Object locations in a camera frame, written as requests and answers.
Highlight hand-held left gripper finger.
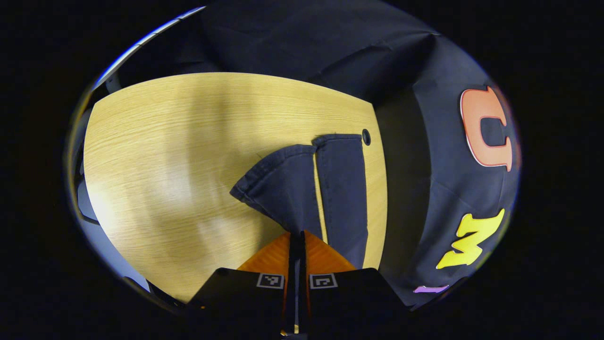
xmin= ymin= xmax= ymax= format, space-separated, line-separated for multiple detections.
xmin=300 ymin=229 xmax=412 ymax=337
xmin=188 ymin=231 xmax=297 ymax=337

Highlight dark grey jeans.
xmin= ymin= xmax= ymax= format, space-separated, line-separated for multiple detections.
xmin=230 ymin=134 xmax=369 ymax=270

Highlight black backdrop cloth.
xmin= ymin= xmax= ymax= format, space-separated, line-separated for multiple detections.
xmin=175 ymin=0 xmax=522 ymax=310

